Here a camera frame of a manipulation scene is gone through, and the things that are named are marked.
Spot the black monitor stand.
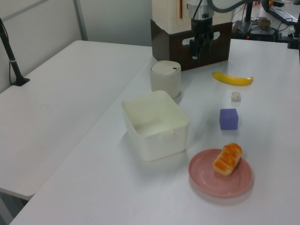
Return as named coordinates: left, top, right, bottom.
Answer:
left=233, top=0, right=254, bottom=33

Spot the white rectangular plastic bin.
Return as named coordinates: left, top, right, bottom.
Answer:
left=121, top=90, right=190, bottom=162

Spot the white round lidded trash can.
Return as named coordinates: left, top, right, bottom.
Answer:
left=149, top=60, right=182, bottom=99

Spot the pink plastic plate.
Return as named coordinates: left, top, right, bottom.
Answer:
left=188, top=149, right=254, bottom=199

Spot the cream toy fridge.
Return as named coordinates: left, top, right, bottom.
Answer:
left=151, top=0, right=233, bottom=34

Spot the black computer keyboard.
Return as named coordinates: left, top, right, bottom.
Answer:
left=269, top=6, right=299, bottom=24

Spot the grey partition frame post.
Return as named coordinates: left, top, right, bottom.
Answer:
left=73, top=0, right=89, bottom=41

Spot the orange glazed bread loaf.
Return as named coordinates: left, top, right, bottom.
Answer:
left=212, top=142, right=242, bottom=176

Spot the black clamp stand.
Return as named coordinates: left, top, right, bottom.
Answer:
left=287, top=16, right=300, bottom=50

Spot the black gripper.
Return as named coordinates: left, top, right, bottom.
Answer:
left=189, top=17, right=214, bottom=60

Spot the dark brown drawer cabinet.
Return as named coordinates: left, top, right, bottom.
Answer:
left=150, top=18, right=233, bottom=72

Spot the purple cube block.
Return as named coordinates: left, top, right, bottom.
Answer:
left=219, top=108, right=240, bottom=131

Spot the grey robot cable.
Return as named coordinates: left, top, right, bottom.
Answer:
left=207, top=0, right=249, bottom=13

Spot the yellow banana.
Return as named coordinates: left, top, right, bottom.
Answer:
left=212, top=71, right=255, bottom=86

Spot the black electronics box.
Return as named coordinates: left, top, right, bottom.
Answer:
left=246, top=27, right=279, bottom=42

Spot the black camera stand pole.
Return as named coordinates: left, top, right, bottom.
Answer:
left=0, top=16, right=30, bottom=86

